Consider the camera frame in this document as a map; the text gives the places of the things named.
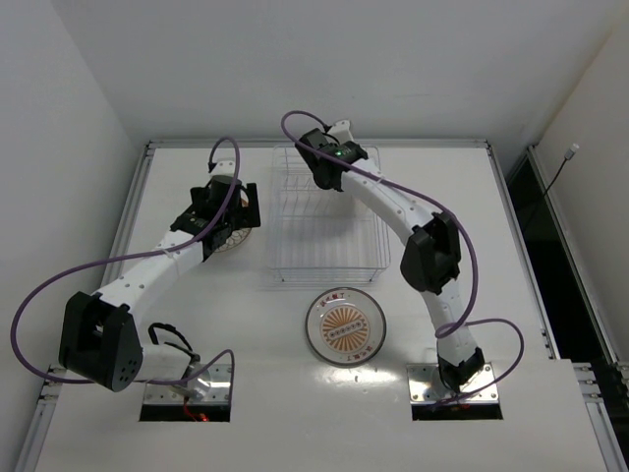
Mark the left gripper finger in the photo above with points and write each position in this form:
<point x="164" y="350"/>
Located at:
<point x="215" y="238"/>
<point x="251" y="209"/>

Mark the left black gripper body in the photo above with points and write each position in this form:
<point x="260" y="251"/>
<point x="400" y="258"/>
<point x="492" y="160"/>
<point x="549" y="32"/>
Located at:
<point x="248" y="212"/>

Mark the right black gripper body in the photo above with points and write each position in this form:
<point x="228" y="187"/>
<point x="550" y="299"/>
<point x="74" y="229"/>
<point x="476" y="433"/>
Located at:
<point x="321" y="175"/>

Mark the glass plate orange sunburst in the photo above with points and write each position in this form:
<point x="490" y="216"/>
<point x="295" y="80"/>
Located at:
<point x="345" y="327"/>

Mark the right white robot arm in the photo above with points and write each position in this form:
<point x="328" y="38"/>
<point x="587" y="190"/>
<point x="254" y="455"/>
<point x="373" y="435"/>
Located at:
<point x="432" y="250"/>

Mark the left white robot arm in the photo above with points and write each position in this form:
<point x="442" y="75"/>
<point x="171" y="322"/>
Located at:
<point x="100" y="338"/>

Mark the left flower pattern plate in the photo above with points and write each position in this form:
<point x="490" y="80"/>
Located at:
<point x="241" y="238"/>

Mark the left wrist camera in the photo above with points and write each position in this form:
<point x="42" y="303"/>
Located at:
<point x="223" y="166"/>

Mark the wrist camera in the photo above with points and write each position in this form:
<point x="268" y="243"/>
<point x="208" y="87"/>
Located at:
<point x="223" y="166"/>
<point x="340" y="132"/>

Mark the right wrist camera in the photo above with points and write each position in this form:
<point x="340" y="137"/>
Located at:
<point x="340" y="132"/>

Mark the white wire dish rack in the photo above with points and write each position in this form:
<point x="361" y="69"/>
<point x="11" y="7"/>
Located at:
<point x="320" y="237"/>

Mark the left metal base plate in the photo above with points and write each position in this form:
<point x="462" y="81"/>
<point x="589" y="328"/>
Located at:
<point x="212" y="388"/>

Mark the metal base plate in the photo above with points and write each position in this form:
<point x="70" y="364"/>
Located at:
<point x="426" y="387"/>
<point x="212" y="388"/>

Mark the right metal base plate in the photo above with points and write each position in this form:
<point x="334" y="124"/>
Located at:
<point x="426" y="387"/>

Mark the black cable white plug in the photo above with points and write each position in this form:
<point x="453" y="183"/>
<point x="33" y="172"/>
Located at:
<point x="567" y="157"/>

